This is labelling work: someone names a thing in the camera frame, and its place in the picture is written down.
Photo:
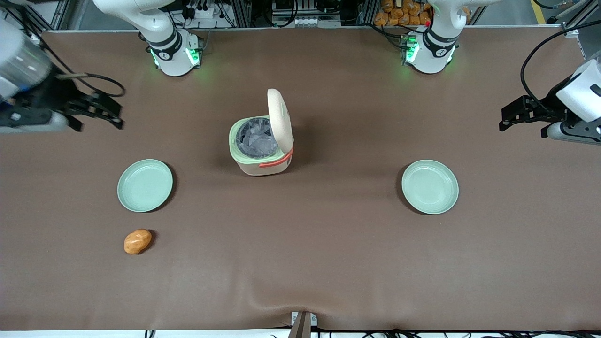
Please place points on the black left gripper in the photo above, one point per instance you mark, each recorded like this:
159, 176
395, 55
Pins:
550, 104

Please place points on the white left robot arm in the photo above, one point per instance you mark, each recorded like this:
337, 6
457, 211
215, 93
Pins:
429, 47

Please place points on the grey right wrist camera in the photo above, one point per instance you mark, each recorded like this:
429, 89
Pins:
33, 123

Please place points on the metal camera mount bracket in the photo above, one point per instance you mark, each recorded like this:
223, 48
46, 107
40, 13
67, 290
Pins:
302, 325

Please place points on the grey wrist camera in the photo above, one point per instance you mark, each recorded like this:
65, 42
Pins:
33, 123
575, 134

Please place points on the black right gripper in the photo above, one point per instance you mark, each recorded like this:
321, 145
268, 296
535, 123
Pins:
52, 96

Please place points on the orange-brown bread roll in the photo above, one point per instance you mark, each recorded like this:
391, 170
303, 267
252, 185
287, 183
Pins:
137, 241

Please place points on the white power strip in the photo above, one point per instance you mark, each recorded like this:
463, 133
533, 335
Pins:
202, 11

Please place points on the grey power strip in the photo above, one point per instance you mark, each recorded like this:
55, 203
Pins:
307, 21

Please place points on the brown table mat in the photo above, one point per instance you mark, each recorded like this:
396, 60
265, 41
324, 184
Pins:
328, 263

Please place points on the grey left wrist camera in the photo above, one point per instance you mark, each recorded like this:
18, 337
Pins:
575, 134

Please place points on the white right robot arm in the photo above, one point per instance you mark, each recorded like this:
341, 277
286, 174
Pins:
173, 51

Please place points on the pale green round plate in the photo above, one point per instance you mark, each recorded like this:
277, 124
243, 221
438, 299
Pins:
429, 187
144, 185

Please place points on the bag of orange bread rolls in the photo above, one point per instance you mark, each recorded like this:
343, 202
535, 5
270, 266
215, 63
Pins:
401, 14

